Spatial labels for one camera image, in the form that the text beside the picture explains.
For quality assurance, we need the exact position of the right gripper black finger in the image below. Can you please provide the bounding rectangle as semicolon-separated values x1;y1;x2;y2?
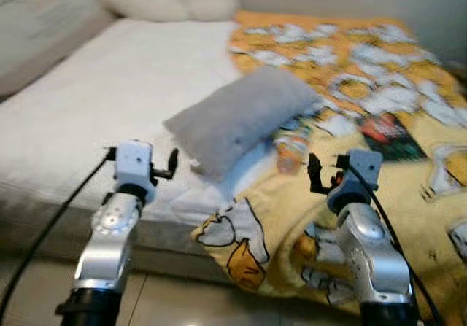
307;152;324;194

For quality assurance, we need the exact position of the dark red cover book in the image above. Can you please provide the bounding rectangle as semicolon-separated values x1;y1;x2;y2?
359;113;429;163

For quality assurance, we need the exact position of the grey pillow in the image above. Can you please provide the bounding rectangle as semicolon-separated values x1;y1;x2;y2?
163;67;322;182

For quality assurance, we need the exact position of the yellow cartoon egg blanket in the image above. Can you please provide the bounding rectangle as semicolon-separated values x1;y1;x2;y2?
191;11;467;326

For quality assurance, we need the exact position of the white quilted mattress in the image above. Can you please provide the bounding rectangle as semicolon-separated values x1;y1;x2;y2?
0;16;293;283

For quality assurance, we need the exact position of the printed grey headboard cushion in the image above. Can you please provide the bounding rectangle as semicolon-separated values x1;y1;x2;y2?
0;0;117;97

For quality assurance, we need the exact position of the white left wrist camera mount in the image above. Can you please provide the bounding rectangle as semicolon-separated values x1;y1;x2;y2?
113;141;157;201

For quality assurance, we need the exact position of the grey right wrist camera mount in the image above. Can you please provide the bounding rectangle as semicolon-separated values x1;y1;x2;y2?
332;149;383;195

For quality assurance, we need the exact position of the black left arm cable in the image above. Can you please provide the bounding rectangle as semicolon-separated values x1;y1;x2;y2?
0;150;117;319

